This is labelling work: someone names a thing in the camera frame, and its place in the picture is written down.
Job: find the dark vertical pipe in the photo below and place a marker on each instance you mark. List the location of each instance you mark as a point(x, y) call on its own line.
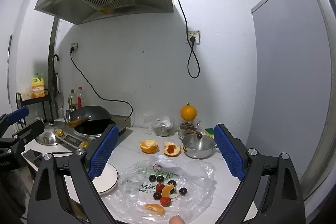
point(51, 40)

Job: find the black smartphone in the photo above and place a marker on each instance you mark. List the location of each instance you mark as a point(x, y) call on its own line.
point(31, 154)

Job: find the steel induction cooker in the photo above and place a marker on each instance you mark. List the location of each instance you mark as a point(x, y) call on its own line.
point(71, 139)

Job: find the grey refrigerator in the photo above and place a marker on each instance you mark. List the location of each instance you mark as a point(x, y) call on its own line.
point(288, 69)

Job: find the dark red cherry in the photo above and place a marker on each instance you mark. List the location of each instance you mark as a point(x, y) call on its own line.
point(183, 191)
point(160, 178)
point(151, 177)
point(157, 195)
point(172, 183)

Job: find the cooking oil bottle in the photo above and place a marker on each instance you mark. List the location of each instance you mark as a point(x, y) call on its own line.
point(72, 100)

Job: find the red label bottle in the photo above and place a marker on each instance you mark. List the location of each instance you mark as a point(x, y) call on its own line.
point(79, 99)

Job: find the person's right hand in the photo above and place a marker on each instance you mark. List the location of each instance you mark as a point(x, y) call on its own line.
point(176, 220)

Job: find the white round plate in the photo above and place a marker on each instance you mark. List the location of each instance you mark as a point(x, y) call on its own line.
point(109, 179)

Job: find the empty orange peel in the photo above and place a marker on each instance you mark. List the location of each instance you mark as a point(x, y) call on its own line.
point(148, 145)

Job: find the glass fruit container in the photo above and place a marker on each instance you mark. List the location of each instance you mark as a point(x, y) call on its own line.
point(187, 127)

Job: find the peeled orange segment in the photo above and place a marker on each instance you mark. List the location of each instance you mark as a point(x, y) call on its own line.
point(155, 208)
point(168, 190)

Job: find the red strawberry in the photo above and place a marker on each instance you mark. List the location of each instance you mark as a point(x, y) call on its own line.
point(159, 187)
point(166, 201)

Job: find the whole orange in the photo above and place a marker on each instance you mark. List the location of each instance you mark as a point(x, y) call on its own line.
point(188, 112)

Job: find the yellow detergent bottle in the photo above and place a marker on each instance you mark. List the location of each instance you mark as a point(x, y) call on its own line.
point(38, 88)

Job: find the crumpled white plastic bag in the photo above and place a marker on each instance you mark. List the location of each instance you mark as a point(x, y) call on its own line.
point(27, 93)

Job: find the clear printed plastic bag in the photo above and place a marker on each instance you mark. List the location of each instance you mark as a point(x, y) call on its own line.
point(191, 179)

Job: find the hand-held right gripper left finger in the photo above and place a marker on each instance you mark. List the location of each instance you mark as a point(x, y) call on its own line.
point(103, 153)

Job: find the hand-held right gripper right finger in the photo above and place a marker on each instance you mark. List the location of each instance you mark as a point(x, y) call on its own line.
point(228, 150)

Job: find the black metal rack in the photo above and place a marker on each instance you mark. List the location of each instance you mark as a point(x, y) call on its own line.
point(34, 101)

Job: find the orange peel with red piece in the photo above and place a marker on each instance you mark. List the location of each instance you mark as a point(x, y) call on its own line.
point(172, 151)

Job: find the small steel lid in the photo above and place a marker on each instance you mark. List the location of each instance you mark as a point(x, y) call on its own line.
point(197, 148)

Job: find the steel pot lid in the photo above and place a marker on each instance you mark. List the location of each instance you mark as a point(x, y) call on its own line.
point(48, 136)

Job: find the green yellow sponge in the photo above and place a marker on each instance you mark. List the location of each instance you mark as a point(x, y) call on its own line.
point(210, 132)

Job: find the small steel cup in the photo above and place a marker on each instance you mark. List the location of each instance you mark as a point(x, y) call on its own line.
point(68, 113)

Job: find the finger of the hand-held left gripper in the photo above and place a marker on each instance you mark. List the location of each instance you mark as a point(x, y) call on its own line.
point(18, 113)
point(29, 130)

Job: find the white wall socket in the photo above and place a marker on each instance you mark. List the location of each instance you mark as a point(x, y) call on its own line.
point(75, 45)
point(197, 33)

